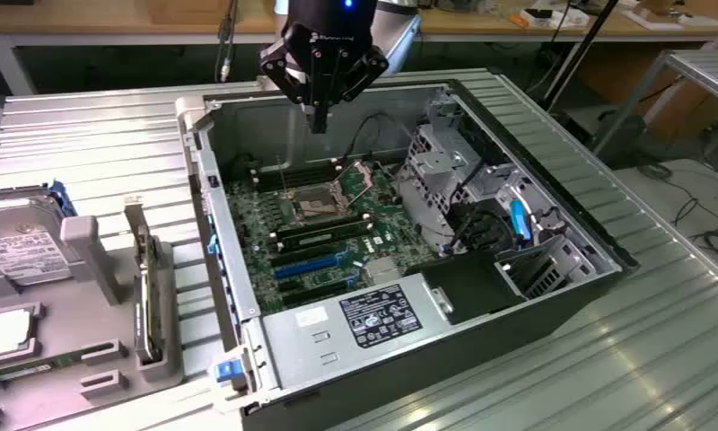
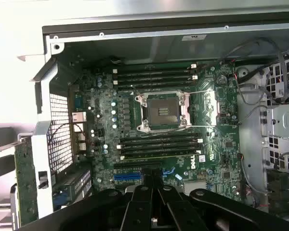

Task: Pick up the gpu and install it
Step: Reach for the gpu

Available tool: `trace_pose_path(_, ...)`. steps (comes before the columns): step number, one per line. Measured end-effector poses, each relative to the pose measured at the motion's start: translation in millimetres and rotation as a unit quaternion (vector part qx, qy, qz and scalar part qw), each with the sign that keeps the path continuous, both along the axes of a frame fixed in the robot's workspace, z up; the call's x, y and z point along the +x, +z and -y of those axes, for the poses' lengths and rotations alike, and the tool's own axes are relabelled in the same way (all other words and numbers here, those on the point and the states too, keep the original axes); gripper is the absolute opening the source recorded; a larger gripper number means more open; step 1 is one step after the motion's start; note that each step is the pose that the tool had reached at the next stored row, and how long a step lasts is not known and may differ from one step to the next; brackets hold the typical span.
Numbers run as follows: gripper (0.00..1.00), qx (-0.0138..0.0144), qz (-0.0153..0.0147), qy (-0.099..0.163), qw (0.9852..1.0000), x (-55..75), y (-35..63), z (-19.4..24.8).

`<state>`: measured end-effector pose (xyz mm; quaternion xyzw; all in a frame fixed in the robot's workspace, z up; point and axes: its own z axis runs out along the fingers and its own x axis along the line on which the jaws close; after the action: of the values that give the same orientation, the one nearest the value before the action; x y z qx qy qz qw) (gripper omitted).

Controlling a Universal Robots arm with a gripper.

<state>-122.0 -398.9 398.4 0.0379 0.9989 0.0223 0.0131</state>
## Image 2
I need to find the silver chipset heatsink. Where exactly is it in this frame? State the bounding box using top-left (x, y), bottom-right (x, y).
top-left (184, 181), bottom-right (208, 193)

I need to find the blue expansion slot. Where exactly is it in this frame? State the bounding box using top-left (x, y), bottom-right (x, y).
top-left (114, 174), bottom-right (143, 183)

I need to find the black expansion slot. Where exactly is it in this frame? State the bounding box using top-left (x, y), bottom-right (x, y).
top-left (114, 162), bottom-right (161, 169)

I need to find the black RAM slot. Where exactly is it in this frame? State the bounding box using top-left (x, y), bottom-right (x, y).
top-left (113, 75), bottom-right (199, 82)
top-left (112, 80), bottom-right (198, 89)
top-left (120, 136), bottom-right (203, 143)
top-left (112, 69), bottom-right (198, 77)
top-left (119, 154), bottom-right (203, 162)
top-left (113, 63), bottom-right (198, 72)
top-left (117, 141), bottom-right (203, 148)
top-left (120, 147), bottom-right (203, 154)

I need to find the green motherboard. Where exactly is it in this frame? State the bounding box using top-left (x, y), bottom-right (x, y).
top-left (67, 59), bottom-right (244, 195)

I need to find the thin metal locking lever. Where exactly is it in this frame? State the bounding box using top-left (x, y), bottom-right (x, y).
top-left (190, 89), bottom-right (219, 95)
top-left (189, 124), bottom-right (239, 128)

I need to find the CPU socket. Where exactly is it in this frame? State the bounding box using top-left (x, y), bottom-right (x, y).
top-left (134, 91), bottom-right (192, 133)

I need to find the metal socket cover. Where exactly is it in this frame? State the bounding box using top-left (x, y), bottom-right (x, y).
top-left (180, 90), bottom-right (219, 127)

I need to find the silver metal drive cage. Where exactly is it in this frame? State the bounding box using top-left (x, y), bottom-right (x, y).
top-left (260, 55), bottom-right (289, 200)

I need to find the grey parts rack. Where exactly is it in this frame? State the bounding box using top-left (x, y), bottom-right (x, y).
top-left (0, 125), bottom-right (22, 231)

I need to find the open black PC case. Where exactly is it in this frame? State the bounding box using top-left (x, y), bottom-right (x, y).
top-left (16, 23), bottom-right (289, 231)

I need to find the black looped wire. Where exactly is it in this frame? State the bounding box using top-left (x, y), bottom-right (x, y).
top-left (218, 37), bottom-right (289, 80)

